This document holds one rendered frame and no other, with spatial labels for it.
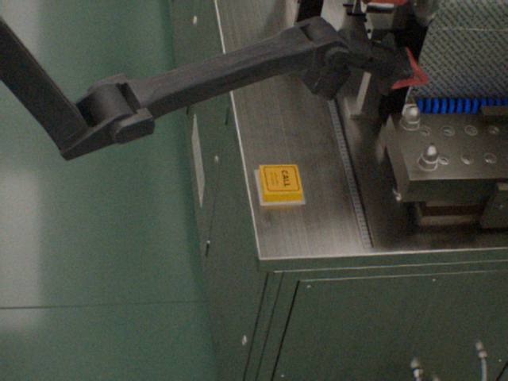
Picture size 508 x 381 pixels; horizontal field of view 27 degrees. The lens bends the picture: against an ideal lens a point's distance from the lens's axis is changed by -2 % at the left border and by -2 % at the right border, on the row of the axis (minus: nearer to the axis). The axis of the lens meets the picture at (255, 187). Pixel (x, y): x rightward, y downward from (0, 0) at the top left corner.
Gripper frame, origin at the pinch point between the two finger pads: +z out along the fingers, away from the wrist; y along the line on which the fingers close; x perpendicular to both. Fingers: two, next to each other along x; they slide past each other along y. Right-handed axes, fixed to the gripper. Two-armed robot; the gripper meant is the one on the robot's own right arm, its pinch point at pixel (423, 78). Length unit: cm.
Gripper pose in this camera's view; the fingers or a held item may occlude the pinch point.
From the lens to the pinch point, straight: 196.7
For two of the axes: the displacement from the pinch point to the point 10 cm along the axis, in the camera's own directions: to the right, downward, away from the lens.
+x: 5.5, -5.8, -6.0
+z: 8.2, 2.6, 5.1
